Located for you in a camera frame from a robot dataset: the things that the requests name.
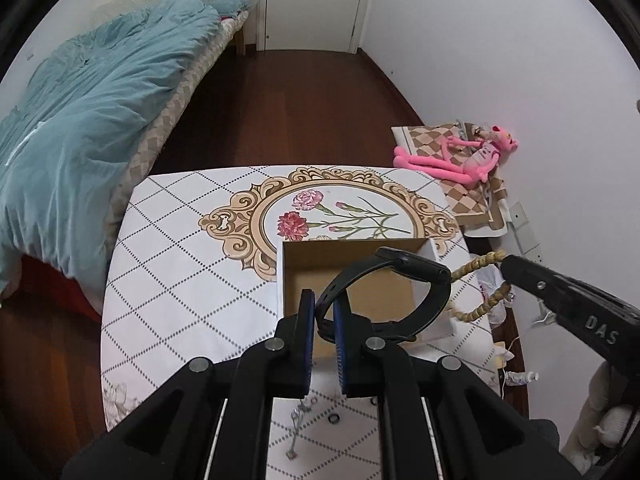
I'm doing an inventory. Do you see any thin silver pendant necklace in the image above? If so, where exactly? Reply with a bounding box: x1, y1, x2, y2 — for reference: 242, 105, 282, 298
284, 394, 317, 460

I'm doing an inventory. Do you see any floral white tablecloth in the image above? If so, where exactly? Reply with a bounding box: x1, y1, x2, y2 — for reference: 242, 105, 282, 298
101, 166, 498, 479

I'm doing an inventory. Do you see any brown checkered cushion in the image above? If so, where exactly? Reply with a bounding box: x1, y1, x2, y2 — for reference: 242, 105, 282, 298
392, 122, 518, 237

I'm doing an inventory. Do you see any pink panther plush toy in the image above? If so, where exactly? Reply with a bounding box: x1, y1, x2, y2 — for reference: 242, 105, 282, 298
393, 126, 518, 188

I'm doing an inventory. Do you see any black smart watch band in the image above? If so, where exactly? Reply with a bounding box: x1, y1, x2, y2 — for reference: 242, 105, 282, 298
316, 238, 454, 344

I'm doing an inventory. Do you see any teal blue duvet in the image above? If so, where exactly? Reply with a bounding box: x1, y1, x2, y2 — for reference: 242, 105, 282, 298
1, 0, 221, 292

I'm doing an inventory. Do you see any wooden bead bracelet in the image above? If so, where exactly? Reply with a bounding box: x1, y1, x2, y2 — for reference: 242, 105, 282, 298
448, 249, 513, 323

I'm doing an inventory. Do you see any bed with checkered mattress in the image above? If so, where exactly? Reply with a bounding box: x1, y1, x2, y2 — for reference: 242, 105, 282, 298
1, 0, 254, 309

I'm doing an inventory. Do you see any white door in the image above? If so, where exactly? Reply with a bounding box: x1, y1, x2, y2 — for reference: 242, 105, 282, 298
258, 0, 369, 53

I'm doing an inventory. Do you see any open cardboard box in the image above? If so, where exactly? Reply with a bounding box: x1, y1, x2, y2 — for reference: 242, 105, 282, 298
277, 238, 439, 322

